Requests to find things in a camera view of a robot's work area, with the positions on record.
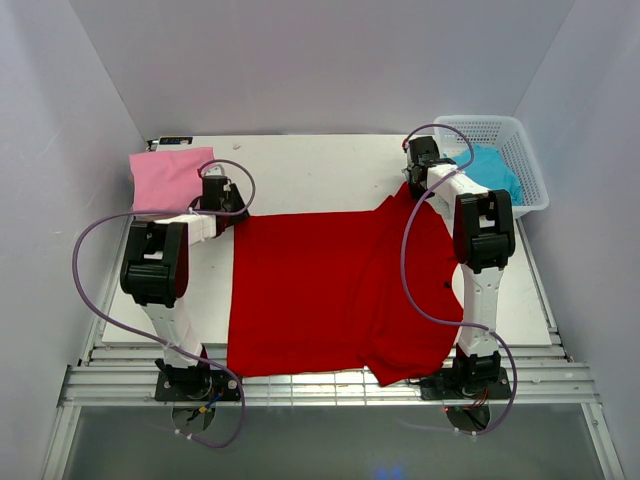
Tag red t shirt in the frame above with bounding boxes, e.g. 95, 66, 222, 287
227, 186, 463, 386

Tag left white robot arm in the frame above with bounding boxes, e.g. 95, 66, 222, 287
120, 173, 249, 400

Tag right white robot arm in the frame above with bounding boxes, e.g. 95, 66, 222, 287
402, 136, 516, 402

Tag pink folded t shirt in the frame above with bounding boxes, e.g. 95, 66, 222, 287
129, 147, 214, 211

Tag blue t shirt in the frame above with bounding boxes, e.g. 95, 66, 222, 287
464, 144, 524, 206

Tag black label device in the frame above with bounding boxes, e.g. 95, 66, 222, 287
147, 136, 193, 151

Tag white plastic basket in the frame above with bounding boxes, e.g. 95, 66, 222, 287
434, 115, 549, 219

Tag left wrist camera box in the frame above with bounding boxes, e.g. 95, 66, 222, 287
201, 164, 227, 179

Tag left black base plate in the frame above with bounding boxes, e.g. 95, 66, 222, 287
154, 368, 240, 402

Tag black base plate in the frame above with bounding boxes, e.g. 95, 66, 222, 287
407, 367, 512, 401
154, 368, 240, 402

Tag aluminium frame rails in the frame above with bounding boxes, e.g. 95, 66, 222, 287
41, 224, 624, 479

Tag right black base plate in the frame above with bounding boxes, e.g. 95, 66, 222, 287
407, 367, 512, 401

